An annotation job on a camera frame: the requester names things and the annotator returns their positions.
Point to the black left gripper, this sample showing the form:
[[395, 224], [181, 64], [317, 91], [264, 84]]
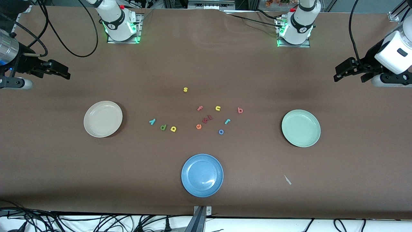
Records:
[[369, 61]]

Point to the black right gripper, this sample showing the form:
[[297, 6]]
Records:
[[24, 63]]

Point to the red foam letter b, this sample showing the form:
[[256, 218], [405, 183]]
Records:
[[238, 109]]

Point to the green foam letter p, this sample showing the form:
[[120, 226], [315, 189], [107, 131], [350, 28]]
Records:
[[161, 127]]

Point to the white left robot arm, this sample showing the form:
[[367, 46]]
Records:
[[301, 25]]

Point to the beige brown plate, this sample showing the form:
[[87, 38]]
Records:
[[103, 119]]

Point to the pale green plate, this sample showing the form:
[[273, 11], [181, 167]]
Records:
[[301, 129]]

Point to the orange brown decoration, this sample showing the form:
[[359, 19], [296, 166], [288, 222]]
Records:
[[276, 2]]

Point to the small white paper scrap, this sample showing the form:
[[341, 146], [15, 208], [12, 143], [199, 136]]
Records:
[[287, 179]]

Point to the brown table cover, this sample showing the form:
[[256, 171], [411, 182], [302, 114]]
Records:
[[206, 64]]

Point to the grey power strip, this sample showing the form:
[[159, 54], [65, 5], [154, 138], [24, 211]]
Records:
[[210, 4]]

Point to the blue plate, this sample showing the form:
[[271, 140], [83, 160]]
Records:
[[202, 175]]

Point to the black power plug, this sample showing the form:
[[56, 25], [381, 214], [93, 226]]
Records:
[[167, 225]]

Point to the aluminium frame profile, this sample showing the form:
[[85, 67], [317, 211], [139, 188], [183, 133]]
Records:
[[393, 16]]

